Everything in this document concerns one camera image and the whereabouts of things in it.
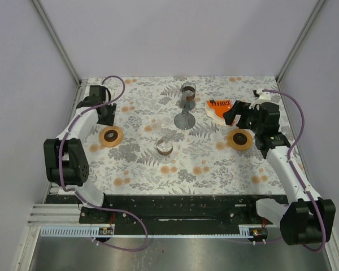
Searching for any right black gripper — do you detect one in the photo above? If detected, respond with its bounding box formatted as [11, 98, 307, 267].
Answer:
[221, 100, 263, 134]

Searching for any orange coffee filter pack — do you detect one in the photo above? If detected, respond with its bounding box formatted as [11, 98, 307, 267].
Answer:
[204, 99, 232, 126]

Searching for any grey glass carafe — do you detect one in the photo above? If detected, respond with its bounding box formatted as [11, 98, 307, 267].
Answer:
[179, 82, 196, 111]

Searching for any clear glass carafe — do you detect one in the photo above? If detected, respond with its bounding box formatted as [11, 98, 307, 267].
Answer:
[156, 137, 173, 156]

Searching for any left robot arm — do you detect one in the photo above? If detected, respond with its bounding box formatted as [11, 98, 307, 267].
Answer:
[44, 85, 116, 223]

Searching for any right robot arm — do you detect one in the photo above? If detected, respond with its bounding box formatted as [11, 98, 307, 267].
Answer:
[223, 100, 336, 247]

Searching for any clear glass dripper cone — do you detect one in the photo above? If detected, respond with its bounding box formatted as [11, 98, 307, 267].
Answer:
[151, 117, 171, 133]

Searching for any floral tablecloth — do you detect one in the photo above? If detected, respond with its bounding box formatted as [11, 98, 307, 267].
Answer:
[83, 76, 284, 195]

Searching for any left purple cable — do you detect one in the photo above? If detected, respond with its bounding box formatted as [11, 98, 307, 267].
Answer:
[58, 75, 149, 251]

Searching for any purple cable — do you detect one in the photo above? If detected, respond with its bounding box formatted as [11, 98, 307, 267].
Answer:
[58, 75, 149, 251]
[253, 89, 327, 252]

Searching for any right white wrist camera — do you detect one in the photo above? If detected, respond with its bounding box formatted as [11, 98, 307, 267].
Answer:
[249, 88, 271, 109]

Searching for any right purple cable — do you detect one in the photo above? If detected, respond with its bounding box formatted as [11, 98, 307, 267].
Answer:
[253, 89, 327, 252]

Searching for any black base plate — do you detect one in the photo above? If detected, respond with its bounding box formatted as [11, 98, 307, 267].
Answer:
[79, 195, 264, 237]

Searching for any aluminium front rail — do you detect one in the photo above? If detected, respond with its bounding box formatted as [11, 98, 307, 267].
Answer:
[27, 203, 82, 226]

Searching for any white slotted cable duct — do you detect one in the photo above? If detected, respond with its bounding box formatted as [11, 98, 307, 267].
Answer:
[40, 224, 258, 239]

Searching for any left aluminium frame post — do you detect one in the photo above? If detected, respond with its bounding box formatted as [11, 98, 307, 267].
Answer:
[30, 0, 82, 86]

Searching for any aluminium frame post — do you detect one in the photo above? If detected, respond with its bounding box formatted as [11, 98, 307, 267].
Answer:
[276, 0, 328, 84]
[30, 0, 82, 86]

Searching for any right aluminium frame post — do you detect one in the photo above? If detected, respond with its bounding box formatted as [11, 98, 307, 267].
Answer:
[276, 0, 328, 84]

